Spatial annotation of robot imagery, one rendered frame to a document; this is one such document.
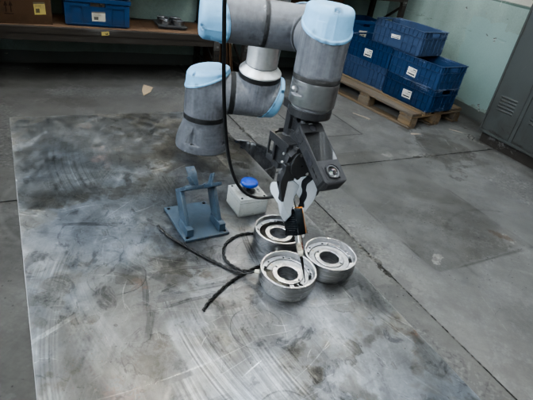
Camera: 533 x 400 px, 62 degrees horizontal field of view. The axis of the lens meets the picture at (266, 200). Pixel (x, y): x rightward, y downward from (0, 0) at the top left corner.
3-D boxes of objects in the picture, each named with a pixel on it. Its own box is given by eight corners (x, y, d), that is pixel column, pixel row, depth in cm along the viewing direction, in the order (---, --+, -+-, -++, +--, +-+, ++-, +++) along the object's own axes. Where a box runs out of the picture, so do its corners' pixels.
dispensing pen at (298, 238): (304, 282, 79) (290, 189, 79) (292, 280, 83) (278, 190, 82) (315, 280, 80) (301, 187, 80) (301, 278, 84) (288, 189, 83)
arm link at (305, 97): (349, 86, 69) (307, 88, 65) (342, 114, 72) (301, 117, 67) (321, 71, 74) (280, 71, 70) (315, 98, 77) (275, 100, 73)
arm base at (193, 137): (168, 135, 133) (170, 102, 128) (216, 132, 140) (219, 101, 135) (185, 158, 122) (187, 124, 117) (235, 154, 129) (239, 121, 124)
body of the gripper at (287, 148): (298, 156, 84) (312, 94, 78) (325, 178, 78) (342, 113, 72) (263, 160, 80) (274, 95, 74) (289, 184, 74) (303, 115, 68)
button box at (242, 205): (265, 213, 105) (269, 195, 102) (238, 217, 101) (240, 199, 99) (251, 195, 110) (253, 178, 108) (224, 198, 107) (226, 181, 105)
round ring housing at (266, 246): (254, 225, 100) (257, 210, 97) (301, 233, 100) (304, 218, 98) (249, 255, 91) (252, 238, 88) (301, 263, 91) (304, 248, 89)
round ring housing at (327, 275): (348, 256, 95) (353, 240, 93) (354, 290, 86) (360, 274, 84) (300, 248, 95) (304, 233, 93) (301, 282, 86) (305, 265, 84)
